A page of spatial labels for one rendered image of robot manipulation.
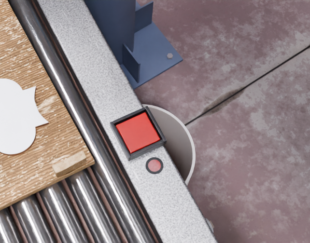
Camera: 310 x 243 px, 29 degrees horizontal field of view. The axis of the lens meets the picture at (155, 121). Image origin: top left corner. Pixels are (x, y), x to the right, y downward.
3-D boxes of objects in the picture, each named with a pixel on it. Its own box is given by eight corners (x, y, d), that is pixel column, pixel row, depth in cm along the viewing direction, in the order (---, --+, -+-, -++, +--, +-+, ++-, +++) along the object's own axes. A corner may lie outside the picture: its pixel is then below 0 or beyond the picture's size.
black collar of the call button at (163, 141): (147, 109, 111) (147, 105, 109) (166, 143, 108) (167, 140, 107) (109, 126, 109) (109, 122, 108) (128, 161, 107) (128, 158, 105)
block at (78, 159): (83, 155, 104) (82, 149, 102) (88, 163, 104) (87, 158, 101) (52, 170, 103) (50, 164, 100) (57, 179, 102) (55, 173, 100)
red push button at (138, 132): (145, 114, 110) (145, 111, 109) (160, 141, 108) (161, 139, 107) (115, 128, 109) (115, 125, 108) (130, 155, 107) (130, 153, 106)
